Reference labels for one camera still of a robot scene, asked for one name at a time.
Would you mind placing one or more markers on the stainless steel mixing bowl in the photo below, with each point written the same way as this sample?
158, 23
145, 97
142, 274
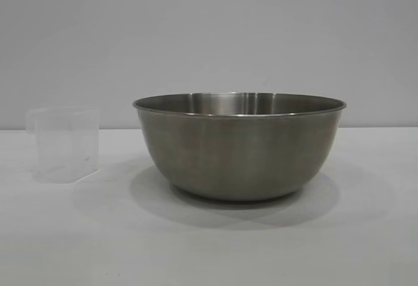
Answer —
238, 152

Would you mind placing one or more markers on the clear plastic measuring cup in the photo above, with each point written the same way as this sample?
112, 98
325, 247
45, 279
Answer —
67, 145

